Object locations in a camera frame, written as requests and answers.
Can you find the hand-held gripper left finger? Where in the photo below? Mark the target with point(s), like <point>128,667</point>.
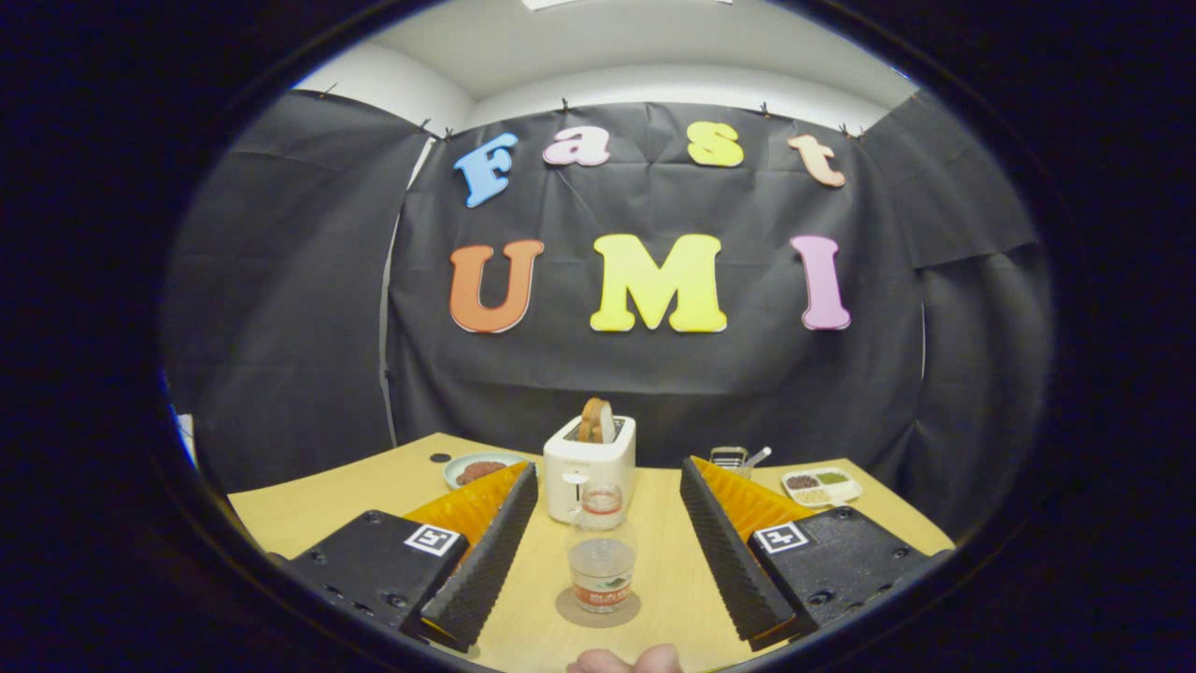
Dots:
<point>486,551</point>

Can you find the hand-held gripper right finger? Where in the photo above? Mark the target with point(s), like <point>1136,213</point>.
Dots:
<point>729,551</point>

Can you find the round brown coaster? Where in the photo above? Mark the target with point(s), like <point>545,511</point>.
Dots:
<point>565,609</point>

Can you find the clear plastic juice bottle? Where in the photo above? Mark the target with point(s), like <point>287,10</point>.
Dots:
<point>601,570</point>

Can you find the wooden table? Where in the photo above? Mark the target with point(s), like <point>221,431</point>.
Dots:
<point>654,579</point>

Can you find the brown meat pieces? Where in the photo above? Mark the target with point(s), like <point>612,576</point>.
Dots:
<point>479,471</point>

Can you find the pale green plate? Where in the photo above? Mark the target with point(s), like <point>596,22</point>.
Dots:
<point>451,470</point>

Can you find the white divided tray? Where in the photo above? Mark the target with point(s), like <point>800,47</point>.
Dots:
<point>822,487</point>

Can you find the white toaster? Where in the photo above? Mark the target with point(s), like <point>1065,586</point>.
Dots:
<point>589,463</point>

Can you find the bread slice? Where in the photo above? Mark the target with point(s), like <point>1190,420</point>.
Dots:
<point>595,422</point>

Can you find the black backdrop cloth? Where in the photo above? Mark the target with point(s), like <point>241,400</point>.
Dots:
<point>654,393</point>

